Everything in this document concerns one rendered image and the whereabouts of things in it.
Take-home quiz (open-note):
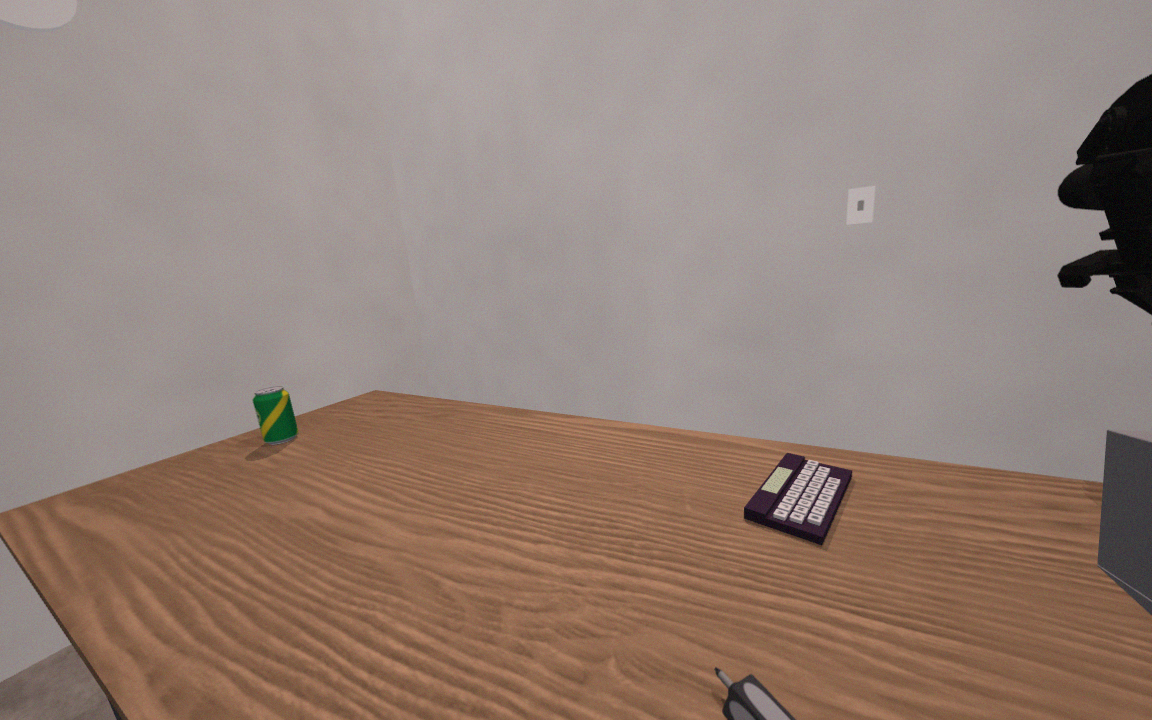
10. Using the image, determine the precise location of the green and yellow soda can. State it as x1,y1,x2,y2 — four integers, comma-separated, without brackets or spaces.
253,386,298,445

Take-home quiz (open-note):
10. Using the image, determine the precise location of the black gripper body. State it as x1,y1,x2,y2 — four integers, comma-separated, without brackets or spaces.
1058,215,1152,288

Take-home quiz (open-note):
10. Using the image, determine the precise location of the purple keyboard case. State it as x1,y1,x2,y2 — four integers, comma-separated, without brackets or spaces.
744,453,852,545

